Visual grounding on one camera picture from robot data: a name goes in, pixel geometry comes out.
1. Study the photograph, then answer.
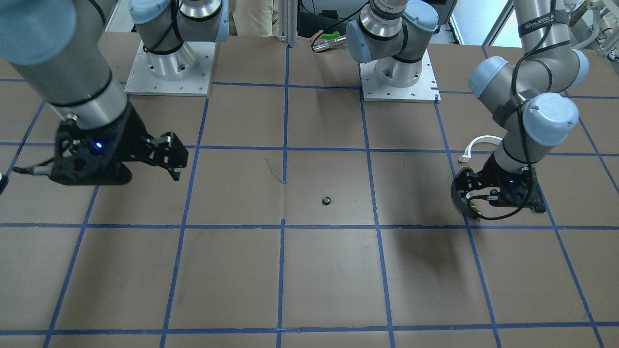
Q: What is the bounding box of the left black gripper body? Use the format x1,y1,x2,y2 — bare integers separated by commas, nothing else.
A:
477,155,546,212

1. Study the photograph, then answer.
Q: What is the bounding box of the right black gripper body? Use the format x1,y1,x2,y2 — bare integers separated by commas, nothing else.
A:
48,104,150,186

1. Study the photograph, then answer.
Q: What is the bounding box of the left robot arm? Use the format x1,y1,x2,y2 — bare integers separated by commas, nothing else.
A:
346,0,589,220

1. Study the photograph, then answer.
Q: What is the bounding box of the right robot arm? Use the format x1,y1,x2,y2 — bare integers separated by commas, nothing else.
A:
0,0,229,186

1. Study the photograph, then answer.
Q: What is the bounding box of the green brake shoe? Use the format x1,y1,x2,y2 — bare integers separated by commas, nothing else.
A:
450,167,482,219

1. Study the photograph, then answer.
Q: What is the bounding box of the seated person in beige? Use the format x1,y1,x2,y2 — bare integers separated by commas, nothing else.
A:
229,0,279,37

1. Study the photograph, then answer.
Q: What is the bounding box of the white curved plastic bracket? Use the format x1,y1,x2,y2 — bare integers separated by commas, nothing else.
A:
458,135,504,163

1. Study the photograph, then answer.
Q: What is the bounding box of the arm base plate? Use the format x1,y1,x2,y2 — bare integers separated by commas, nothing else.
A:
359,50,442,103
125,42,217,97

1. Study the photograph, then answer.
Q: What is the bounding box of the aluminium frame post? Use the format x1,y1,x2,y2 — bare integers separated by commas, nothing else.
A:
277,0,298,46

